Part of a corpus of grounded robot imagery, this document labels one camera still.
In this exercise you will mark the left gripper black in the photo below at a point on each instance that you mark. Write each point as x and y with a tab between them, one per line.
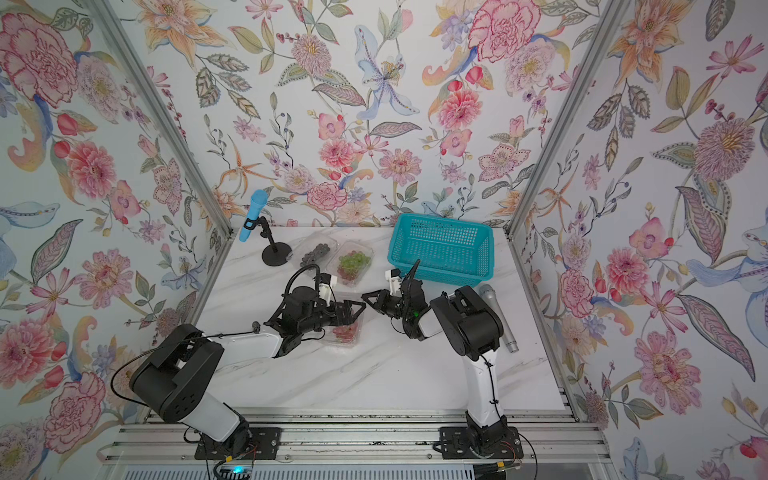
345	311

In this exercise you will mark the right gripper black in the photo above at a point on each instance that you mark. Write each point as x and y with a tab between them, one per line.
383	302

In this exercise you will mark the red grape bunch back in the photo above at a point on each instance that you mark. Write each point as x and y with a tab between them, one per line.
346	334

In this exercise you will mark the red grape bunch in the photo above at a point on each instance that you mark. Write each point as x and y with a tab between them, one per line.
346	334
347	276

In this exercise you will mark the clear clamshell container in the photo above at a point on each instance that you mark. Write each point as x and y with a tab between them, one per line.
344	249
329	339
308	243

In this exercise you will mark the red grape bunch front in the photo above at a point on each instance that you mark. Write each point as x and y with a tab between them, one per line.
347	276

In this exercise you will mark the green grape bunch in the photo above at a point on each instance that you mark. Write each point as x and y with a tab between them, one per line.
355	260

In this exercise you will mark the black grape bunch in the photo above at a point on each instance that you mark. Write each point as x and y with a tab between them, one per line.
316	255

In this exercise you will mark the teal plastic mesh basket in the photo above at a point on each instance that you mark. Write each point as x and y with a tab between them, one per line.
448	251

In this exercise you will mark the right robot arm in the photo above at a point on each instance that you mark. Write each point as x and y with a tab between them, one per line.
474	331

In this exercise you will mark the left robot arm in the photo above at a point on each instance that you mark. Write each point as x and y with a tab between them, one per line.
173	381

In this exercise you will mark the black microphone stand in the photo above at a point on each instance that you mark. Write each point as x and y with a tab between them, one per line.
275	253

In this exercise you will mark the grey microphone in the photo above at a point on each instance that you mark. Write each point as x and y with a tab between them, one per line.
489	295

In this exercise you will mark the blue microphone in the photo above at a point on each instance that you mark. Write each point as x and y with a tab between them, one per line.
258	202

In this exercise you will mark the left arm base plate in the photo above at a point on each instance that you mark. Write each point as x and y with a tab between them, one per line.
259	443

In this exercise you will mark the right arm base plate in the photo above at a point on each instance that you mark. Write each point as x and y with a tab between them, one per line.
492	443

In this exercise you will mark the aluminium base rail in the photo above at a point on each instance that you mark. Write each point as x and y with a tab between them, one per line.
363	437

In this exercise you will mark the right aluminium frame post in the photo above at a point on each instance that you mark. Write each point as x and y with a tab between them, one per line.
606	28

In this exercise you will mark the aluminium frame post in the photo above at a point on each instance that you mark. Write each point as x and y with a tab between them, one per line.
606	28
105	17

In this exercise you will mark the left aluminium frame post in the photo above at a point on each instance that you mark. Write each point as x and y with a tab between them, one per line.
105	17

